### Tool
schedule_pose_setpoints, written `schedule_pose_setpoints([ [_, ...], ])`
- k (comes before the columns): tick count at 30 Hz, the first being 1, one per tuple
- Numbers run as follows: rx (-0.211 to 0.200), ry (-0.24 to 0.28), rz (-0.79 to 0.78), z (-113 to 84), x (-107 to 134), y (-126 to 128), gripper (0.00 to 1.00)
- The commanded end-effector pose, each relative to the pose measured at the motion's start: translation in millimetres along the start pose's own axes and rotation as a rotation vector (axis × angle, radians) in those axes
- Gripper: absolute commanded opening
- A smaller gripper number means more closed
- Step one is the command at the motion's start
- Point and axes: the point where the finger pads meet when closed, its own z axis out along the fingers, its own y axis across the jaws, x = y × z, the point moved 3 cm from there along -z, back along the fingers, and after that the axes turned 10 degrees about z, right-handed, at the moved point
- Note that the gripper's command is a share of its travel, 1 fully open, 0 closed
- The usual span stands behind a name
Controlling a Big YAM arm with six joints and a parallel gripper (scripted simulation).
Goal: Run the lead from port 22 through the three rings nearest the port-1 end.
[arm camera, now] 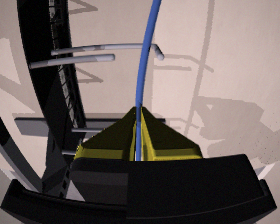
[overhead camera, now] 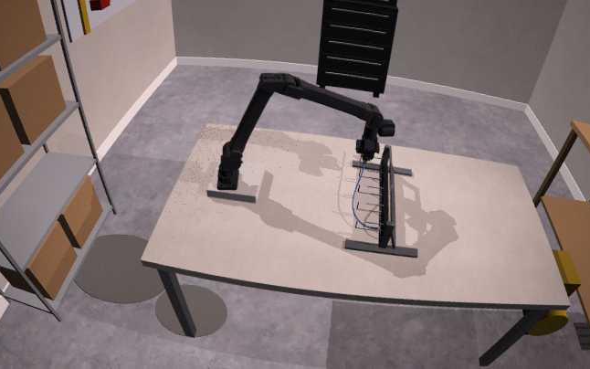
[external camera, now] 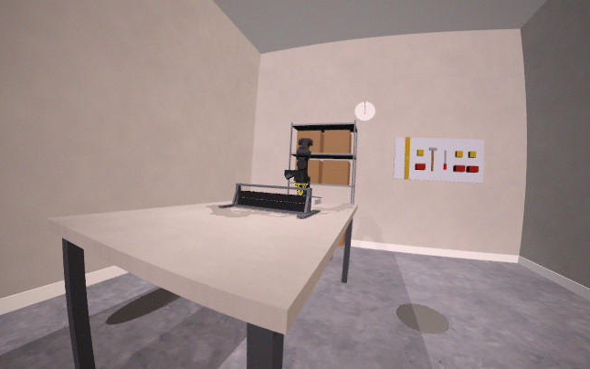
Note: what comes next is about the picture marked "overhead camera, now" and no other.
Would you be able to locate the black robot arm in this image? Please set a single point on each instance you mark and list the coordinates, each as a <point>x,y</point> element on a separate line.
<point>293,86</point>

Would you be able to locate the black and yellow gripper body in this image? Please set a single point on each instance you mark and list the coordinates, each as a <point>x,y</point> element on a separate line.
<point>358,150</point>

